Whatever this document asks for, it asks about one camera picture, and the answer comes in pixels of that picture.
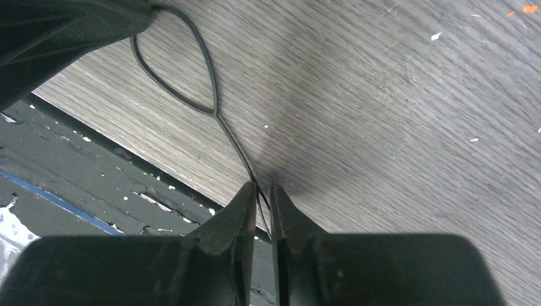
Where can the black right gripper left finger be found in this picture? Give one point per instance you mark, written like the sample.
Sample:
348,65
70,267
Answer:
209,266

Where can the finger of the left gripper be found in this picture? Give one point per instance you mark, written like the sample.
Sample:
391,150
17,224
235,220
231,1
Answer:
41,38

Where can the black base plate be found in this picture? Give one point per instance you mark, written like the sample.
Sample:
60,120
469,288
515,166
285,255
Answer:
61,178

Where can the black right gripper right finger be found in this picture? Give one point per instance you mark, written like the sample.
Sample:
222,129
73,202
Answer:
315,267

